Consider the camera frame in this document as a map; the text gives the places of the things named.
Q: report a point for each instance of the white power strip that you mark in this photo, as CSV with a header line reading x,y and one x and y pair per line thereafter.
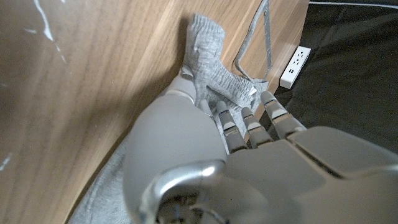
x,y
295,67

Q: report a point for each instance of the grey shorts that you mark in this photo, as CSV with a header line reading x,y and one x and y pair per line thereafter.
x,y
208,68

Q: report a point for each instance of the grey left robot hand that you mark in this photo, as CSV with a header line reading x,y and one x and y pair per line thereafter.
x,y
248,180

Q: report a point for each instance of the black backdrop curtain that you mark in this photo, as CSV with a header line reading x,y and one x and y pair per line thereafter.
x,y
348,77

